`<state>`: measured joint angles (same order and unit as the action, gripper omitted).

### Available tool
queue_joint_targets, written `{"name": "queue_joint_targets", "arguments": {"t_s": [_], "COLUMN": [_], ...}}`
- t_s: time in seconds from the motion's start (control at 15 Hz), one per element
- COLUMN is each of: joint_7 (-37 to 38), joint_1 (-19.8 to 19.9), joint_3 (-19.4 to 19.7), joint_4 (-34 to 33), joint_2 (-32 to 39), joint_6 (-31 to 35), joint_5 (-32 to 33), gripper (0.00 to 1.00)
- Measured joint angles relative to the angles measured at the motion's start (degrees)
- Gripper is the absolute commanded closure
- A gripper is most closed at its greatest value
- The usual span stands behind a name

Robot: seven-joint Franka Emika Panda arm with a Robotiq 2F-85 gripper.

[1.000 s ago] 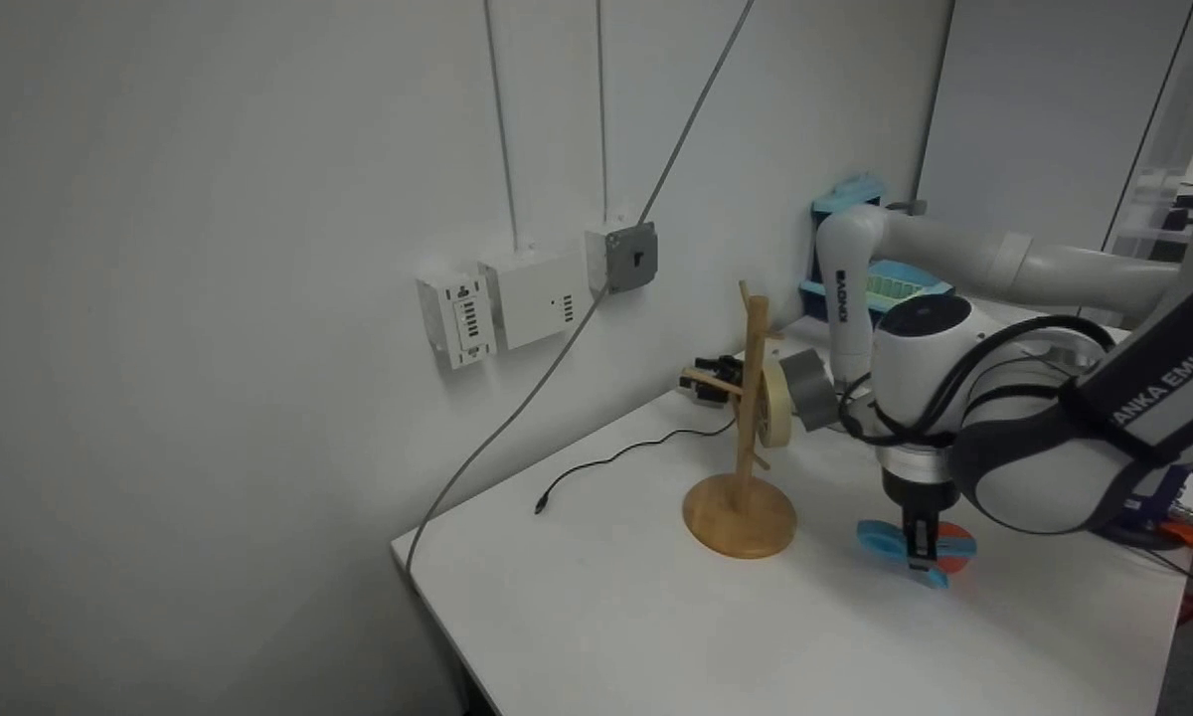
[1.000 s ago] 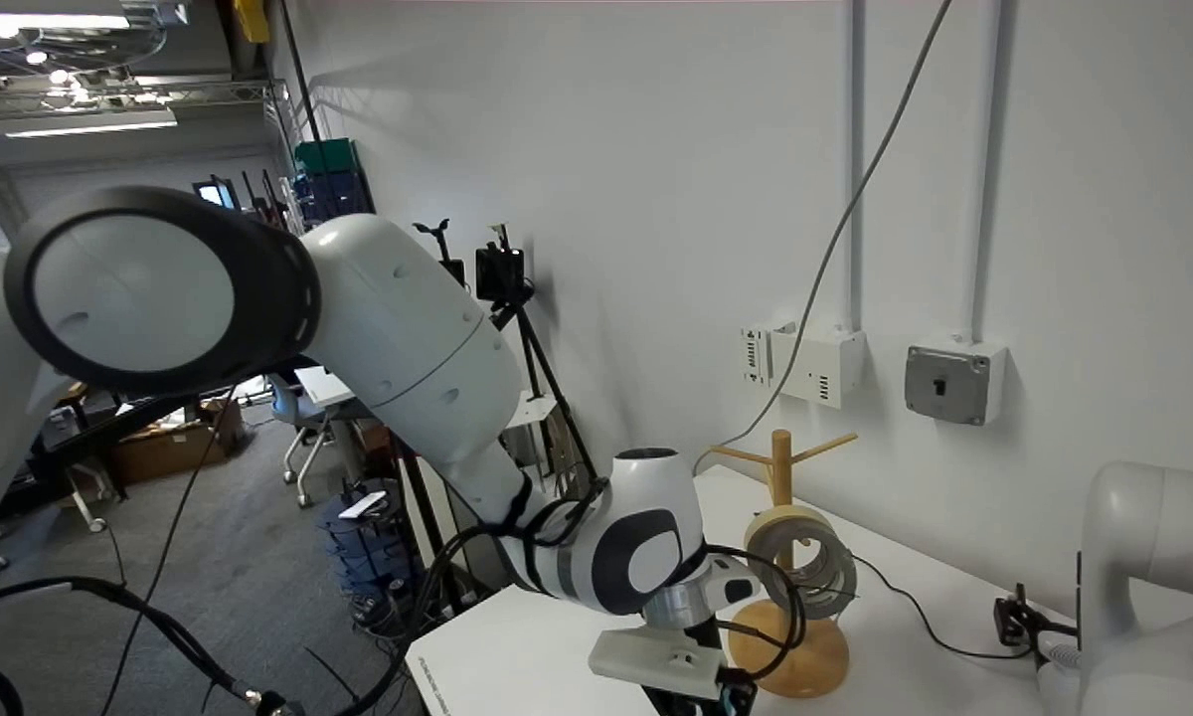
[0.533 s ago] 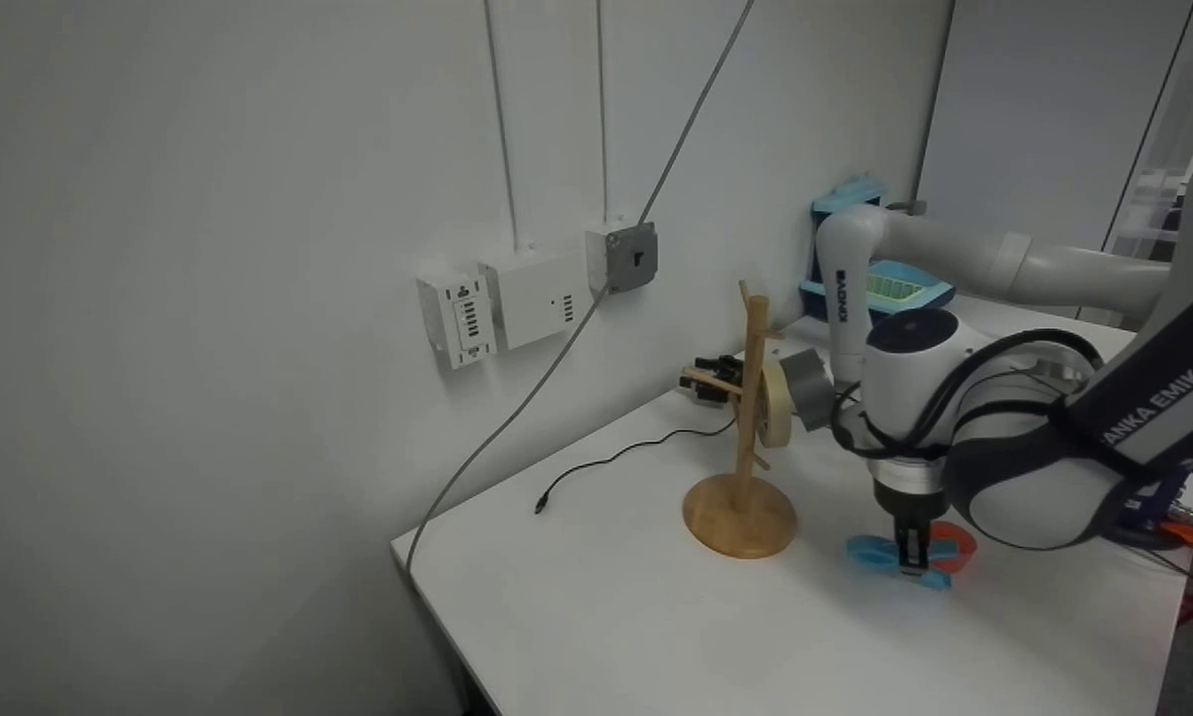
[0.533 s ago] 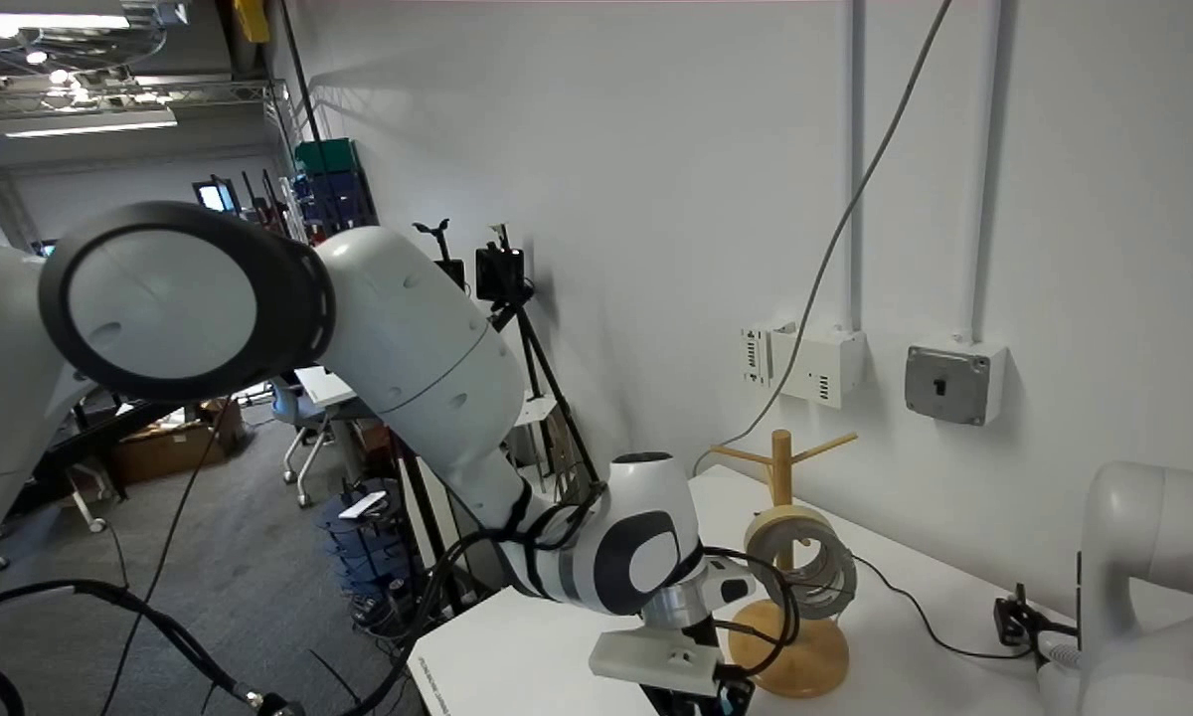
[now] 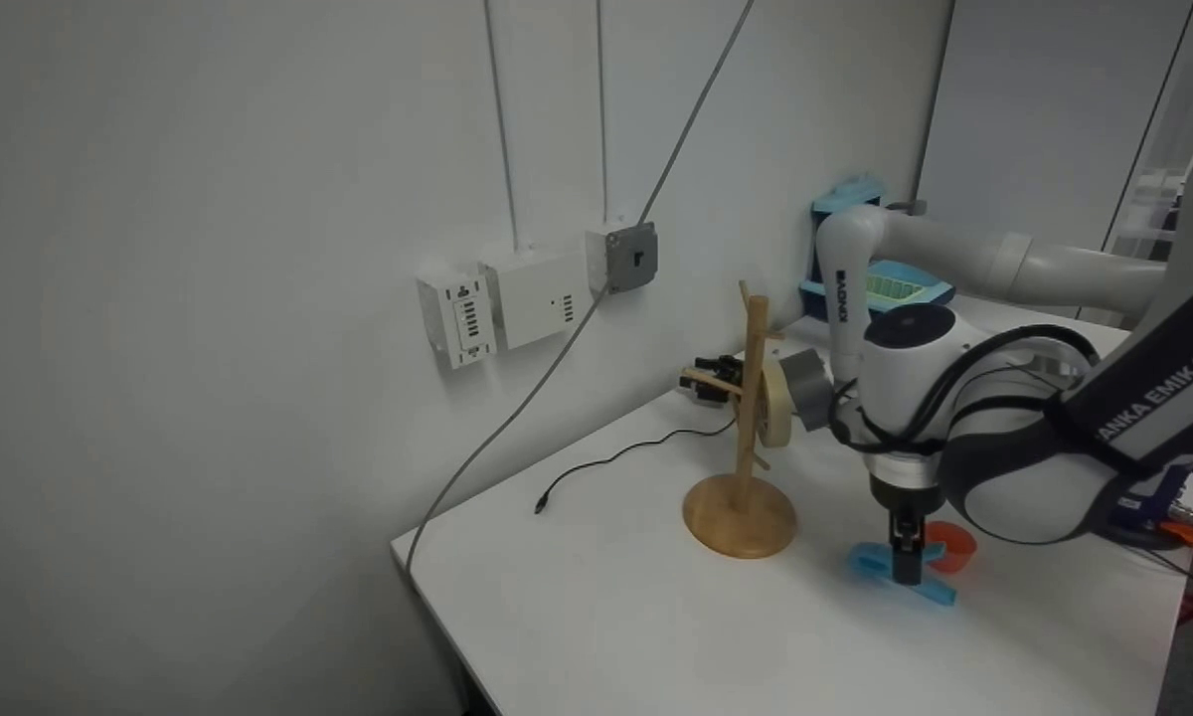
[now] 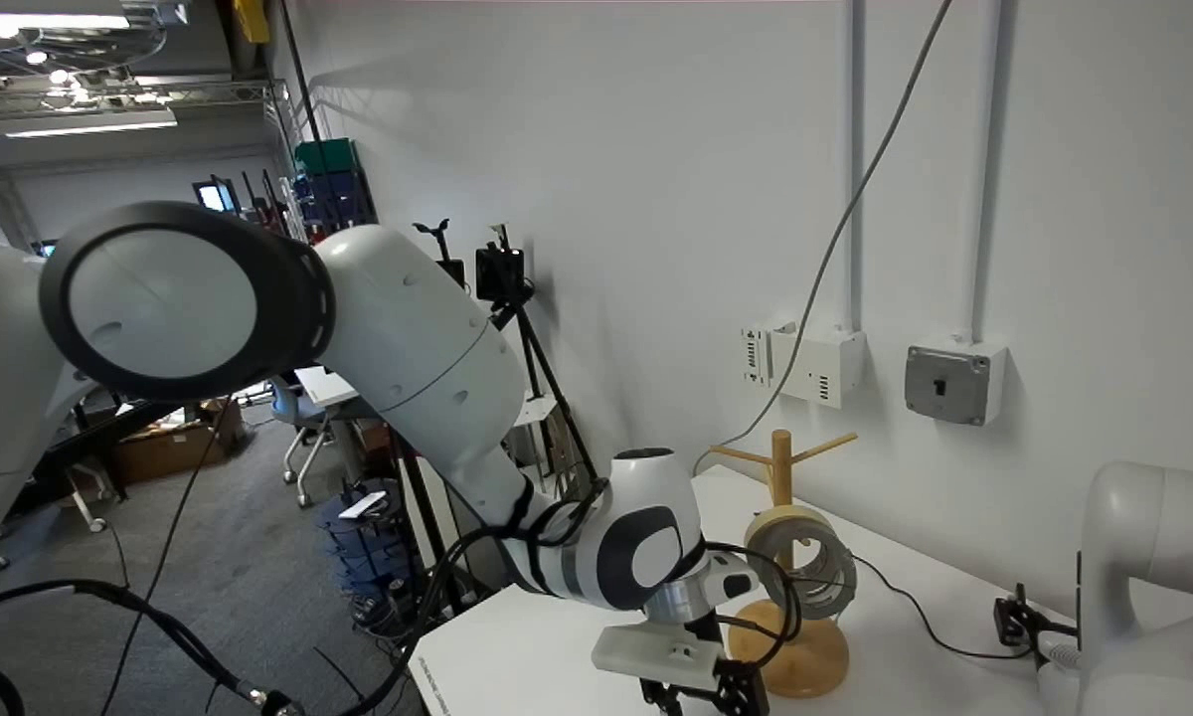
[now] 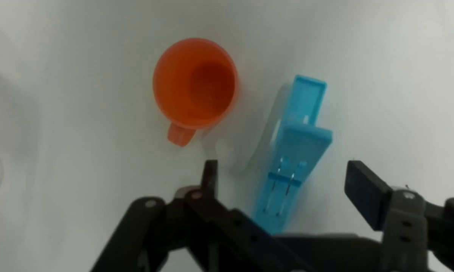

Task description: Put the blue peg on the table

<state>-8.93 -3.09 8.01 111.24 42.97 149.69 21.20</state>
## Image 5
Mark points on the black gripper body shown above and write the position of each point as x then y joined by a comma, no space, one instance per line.
909,501

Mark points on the Franka robot arm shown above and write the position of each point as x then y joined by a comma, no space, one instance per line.
1021,501

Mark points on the dark blue arm base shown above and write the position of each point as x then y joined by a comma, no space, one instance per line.
1155,501

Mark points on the white static robot arm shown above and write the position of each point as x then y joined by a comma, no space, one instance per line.
1021,264

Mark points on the wooden peg stand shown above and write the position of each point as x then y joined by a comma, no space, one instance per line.
742,518

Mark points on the orange plastic cup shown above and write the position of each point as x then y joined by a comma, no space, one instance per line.
957,542

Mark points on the cream masking tape roll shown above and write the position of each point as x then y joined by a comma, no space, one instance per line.
779,412

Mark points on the black clamp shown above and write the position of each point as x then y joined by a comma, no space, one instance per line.
709,374

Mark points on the light blue container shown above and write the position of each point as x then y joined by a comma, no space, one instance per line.
844,193

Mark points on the dark vertical pole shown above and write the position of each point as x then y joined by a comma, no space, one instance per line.
1155,119
933,103

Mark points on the grey duct tape roll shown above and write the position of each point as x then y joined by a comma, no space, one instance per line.
809,387

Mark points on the grey wall socket box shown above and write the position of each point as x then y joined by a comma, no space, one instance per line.
624,257

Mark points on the plain white wall box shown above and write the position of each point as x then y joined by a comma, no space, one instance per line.
535,298

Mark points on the white labelled wall box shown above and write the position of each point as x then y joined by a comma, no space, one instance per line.
461,315

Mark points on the white wall conduit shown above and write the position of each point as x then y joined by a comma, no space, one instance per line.
498,132
604,103

